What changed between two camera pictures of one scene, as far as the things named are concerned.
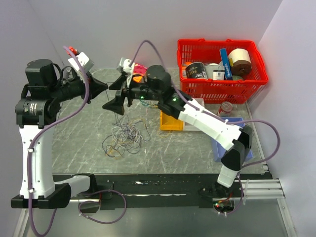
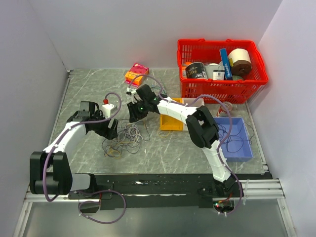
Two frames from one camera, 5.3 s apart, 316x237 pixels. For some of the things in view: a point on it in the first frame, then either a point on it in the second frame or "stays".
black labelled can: x=195 y=70 stays
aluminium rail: x=270 y=189 stays
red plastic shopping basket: x=229 y=92 stays
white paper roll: x=239 y=59 stays
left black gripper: x=97 y=87 to x=109 y=133
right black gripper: x=116 y=104 to x=134 y=114
